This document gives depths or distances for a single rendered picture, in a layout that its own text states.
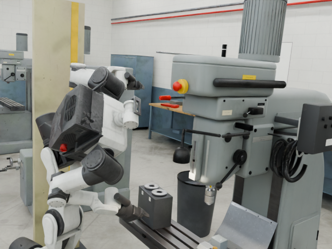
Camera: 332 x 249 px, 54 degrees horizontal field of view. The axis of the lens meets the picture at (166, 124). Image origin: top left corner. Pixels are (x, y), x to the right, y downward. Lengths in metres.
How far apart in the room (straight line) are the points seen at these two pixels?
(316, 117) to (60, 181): 1.09
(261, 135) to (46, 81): 1.89
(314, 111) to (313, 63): 4.58
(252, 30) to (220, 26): 5.79
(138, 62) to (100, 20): 2.97
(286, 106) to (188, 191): 2.02
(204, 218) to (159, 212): 1.79
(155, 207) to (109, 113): 0.69
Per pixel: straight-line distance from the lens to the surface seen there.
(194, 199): 3.55
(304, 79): 6.10
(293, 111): 1.81
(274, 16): 1.64
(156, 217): 1.93
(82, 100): 1.37
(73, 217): 1.80
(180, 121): 8.23
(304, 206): 1.99
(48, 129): 1.69
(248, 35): 1.63
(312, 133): 1.49
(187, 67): 1.35
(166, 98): 1.42
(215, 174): 1.48
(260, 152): 1.63
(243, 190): 1.97
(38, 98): 2.88
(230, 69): 1.35
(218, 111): 1.35
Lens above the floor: 1.85
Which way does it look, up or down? 11 degrees down
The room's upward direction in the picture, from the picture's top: 4 degrees clockwise
